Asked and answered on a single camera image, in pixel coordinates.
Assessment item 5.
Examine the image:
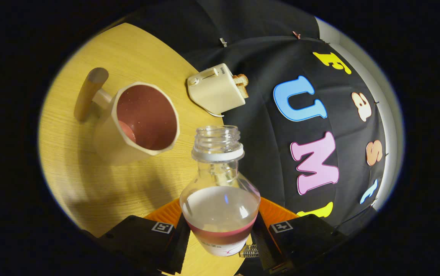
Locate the wooden table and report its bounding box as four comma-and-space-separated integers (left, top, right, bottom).
38, 22, 255, 276

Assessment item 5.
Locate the metal wire holder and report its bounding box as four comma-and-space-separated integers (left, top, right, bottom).
239, 245, 259, 258

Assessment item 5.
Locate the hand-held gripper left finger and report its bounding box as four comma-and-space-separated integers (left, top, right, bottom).
97, 198, 190, 275

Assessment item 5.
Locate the cream toaster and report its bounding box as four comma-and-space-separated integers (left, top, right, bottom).
187, 63, 245, 115

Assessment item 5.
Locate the black backdrop cloth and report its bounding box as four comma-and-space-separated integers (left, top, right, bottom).
128, 0, 387, 276

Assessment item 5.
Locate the clear plastic juice bottle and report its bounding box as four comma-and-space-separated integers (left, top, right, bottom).
180, 125, 261, 257

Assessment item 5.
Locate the cream cup with wooden handle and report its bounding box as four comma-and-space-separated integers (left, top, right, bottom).
74, 67, 180, 166

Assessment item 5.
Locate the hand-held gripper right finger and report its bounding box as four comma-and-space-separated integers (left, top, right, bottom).
251, 197, 348, 274

